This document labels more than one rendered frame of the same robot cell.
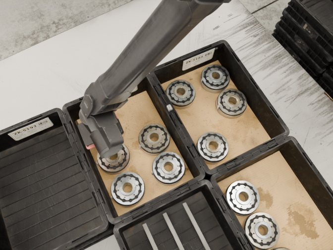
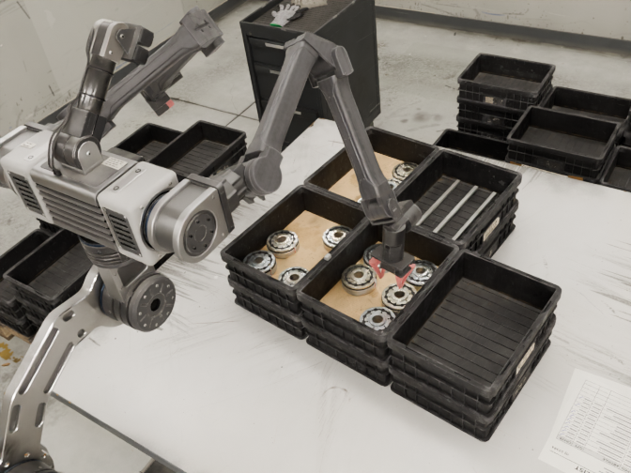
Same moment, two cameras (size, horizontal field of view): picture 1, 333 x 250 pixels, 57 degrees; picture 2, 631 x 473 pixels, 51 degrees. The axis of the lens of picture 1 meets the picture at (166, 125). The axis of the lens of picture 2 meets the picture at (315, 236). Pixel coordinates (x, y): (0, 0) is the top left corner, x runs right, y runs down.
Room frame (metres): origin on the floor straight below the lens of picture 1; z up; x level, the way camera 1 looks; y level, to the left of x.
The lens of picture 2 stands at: (0.79, 1.32, 2.24)
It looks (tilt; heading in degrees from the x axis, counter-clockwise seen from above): 41 degrees down; 255
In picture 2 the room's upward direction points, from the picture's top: 9 degrees counter-clockwise
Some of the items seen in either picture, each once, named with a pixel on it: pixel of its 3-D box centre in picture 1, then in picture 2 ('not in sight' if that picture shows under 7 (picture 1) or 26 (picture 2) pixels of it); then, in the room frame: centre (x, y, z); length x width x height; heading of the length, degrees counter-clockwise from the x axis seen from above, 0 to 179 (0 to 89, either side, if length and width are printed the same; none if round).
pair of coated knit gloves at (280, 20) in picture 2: not in sight; (284, 14); (-0.05, -1.85, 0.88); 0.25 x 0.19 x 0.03; 37
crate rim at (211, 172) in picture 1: (216, 101); (298, 235); (0.46, -0.15, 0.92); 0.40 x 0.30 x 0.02; 31
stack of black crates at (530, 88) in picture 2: not in sight; (502, 111); (-0.95, -1.18, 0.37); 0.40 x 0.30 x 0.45; 127
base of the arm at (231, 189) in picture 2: not in sight; (221, 194); (0.69, 0.25, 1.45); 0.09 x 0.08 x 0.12; 127
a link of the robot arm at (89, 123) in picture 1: (94, 119); (394, 231); (0.28, 0.17, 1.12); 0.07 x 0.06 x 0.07; 35
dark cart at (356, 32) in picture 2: not in sight; (317, 81); (-0.18, -1.86, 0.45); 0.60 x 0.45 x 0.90; 37
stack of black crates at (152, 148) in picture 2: not in sight; (151, 175); (0.84, -1.64, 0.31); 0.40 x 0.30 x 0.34; 37
